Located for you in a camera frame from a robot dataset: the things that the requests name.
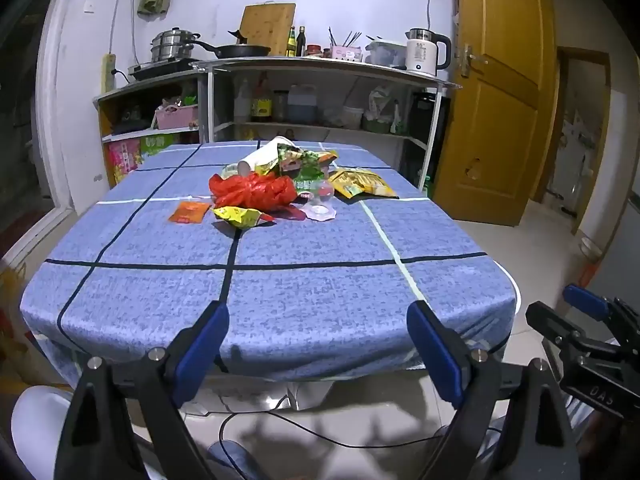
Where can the white paper cup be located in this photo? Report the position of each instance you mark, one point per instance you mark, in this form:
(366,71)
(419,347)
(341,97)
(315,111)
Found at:
(260,157)

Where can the wall switch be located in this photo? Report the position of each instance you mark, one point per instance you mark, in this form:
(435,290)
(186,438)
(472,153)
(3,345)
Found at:
(90,6)

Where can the orange sachet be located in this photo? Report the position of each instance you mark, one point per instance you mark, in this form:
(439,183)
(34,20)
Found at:
(189,212)

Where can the blue plastic jerrycan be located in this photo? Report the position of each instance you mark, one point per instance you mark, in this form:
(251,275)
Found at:
(302,106)

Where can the steel steamer pot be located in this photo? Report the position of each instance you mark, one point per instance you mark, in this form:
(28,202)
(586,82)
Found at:
(170,45)

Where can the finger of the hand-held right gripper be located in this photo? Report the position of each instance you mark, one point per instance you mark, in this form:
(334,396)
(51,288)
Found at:
(550,321)
(582,299)

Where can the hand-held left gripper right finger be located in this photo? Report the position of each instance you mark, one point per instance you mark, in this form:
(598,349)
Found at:
(435,350)

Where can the white green plastic bag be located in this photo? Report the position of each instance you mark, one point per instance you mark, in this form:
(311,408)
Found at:
(380,110)

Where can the green label glass bottle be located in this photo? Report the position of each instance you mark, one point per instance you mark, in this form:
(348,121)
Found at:
(290,42)

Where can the yellow power strip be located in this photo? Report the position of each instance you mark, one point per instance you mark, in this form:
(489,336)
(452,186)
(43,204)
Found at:
(108,72)

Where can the white bowl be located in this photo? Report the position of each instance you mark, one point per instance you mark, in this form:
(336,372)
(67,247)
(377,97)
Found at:
(591,249)

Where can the red lid jar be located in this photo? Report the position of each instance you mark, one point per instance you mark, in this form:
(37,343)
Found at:
(314,51)

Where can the black frying pan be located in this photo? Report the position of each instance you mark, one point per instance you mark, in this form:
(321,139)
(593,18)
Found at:
(245,51)

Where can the pink chopstick holder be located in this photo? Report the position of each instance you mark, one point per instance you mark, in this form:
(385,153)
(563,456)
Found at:
(346,52)

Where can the white plastic bucket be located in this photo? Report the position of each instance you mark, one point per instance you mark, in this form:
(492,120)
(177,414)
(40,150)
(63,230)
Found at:
(353,119)

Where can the dark glass bottle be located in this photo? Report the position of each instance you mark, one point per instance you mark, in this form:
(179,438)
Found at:
(301,42)

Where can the pink carton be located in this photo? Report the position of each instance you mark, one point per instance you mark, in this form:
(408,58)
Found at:
(124,160)

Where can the blue checked tablecloth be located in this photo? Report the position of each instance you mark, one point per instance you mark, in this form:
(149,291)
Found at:
(300,290)

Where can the yellow wooden door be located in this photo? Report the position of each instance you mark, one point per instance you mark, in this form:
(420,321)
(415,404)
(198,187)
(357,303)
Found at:
(500,85)

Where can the white plastic bottle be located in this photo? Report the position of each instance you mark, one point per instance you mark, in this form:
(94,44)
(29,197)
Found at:
(242,105)

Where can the soy sauce bottle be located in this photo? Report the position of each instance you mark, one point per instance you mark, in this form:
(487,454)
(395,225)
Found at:
(261,105)

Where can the clear plastic container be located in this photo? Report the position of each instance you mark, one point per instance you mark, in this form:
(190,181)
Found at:
(385,55)

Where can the wooden cutting board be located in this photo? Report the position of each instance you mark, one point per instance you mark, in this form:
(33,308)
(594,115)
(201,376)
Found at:
(267,27)

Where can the white electric kettle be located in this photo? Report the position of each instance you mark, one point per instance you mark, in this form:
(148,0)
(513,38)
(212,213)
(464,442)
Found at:
(420,55)

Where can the green snack packet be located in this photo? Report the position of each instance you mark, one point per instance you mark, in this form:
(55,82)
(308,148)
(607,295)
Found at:
(305,162)

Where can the grey metal shelf rack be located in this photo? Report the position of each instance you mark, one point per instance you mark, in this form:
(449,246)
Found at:
(320,67)

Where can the large yellow snack packet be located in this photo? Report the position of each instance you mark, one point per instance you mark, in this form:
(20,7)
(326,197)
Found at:
(360,182)

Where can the red plastic bag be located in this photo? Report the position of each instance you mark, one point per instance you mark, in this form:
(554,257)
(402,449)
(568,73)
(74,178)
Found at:
(250,190)

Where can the pink plastic basket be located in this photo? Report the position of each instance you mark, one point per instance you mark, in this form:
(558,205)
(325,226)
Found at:
(175,119)

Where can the black induction cooker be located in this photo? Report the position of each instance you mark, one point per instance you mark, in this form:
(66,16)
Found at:
(160,69)

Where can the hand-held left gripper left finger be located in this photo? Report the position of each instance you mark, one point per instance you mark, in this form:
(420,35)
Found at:
(200,355)

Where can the small yellow snack packet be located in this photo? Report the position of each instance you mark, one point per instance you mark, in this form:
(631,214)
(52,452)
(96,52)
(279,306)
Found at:
(235,215)

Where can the low wooden shelf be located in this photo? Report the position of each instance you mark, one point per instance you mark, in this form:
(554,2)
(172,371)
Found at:
(125,92)

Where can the brown jar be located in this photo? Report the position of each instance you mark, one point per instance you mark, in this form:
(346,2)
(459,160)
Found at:
(280,107)

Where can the green carton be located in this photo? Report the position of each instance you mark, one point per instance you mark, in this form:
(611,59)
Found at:
(160,144)

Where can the white round stool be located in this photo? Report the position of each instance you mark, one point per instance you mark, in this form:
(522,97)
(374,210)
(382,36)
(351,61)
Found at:
(35,425)

